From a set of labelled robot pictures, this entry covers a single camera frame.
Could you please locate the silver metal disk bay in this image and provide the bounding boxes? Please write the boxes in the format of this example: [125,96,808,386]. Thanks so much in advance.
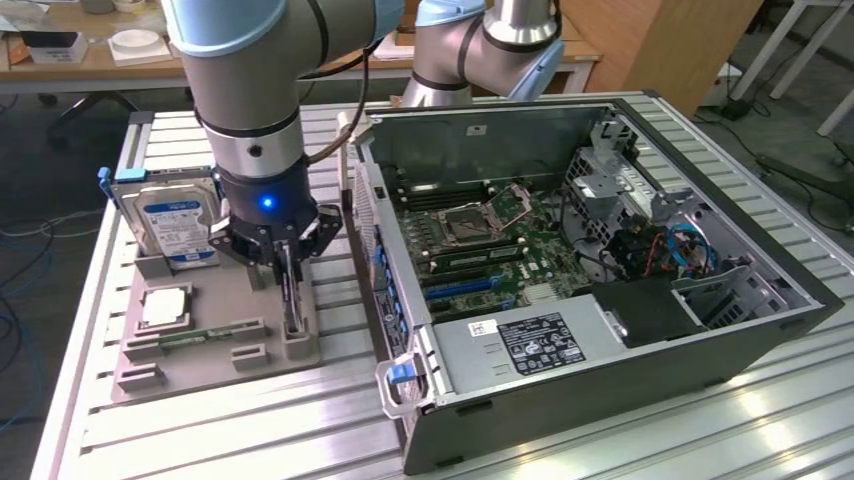
[563,119,702,236]

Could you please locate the RAM stick with black chips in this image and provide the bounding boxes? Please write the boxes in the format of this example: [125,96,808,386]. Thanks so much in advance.
[426,239,528,270]

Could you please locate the CPU socket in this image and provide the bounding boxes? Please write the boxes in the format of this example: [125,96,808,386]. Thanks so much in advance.
[436,204,502,246]

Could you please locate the blue wire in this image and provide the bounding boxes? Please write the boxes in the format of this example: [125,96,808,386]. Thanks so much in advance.
[666,222,720,279]

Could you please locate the green motherboard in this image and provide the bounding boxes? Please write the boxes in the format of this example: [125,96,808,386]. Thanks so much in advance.
[392,177,595,324]

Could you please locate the blue disk caddy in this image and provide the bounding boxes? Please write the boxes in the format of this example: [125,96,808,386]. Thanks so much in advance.
[96,162,227,246]

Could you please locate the black RAM slot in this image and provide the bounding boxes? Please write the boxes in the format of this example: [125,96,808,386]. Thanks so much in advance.
[404,192,492,211]
[401,180,488,199]

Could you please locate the white table frame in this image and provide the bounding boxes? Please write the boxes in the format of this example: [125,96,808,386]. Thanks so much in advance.
[730,0,854,136]

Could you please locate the white boxes on desk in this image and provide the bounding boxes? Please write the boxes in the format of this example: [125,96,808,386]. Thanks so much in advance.
[107,28,176,67]

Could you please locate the green RAM stick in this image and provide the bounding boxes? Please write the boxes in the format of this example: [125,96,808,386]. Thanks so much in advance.
[156,324,235,347]

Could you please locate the blue expansion slot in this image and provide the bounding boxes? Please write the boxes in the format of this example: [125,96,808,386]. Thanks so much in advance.
[423,279,500,301]

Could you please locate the red wire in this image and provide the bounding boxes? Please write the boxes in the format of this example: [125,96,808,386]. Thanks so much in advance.
[650,232,676,279]

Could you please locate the wooden cabinet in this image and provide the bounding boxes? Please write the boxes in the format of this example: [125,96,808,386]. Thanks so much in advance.
[586,0,766,109]

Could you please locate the hard disk with blue label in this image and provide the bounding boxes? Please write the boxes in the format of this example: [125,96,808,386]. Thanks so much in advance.
[129,179,221,271]

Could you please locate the black chair base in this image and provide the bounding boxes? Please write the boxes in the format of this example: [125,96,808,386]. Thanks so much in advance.
[39,92,196,149]

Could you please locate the white box with black lid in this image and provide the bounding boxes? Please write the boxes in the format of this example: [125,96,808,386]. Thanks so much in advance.
[17,30,89,65]

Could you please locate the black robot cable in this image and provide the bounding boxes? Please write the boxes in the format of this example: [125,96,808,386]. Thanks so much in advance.
[296,0,405,165]

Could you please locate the black floor stand base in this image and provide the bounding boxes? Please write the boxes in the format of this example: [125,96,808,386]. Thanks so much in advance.
[752,149,854,201]

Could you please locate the wooden desk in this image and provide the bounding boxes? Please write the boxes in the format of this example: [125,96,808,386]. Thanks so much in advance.
[0,0,195,96]
[292,29,602,109]

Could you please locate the silver CPU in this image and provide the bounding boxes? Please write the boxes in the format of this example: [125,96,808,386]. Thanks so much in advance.
[140,288,188,324]

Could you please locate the graphics card with metal bracket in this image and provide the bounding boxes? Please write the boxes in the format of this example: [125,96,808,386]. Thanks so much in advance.
[276,239,309,339]

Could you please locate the grey power supply unit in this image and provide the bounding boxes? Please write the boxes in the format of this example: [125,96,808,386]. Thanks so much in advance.
[426,293,632,394]

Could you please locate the grey parts rack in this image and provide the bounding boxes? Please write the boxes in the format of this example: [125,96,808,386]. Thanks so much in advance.
[109,177,325,405]

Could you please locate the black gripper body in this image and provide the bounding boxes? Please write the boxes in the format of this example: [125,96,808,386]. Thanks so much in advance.
[216,167,321,254]

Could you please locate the white paper stack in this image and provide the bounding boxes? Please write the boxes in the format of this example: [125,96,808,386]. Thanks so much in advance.
[371,29,419,62]

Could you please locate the black open PC case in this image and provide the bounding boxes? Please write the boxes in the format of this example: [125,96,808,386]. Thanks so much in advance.
[336,97,847,476]

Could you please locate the blue floor cable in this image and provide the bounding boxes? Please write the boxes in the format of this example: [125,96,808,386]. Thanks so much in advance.
[0,199,59,431]

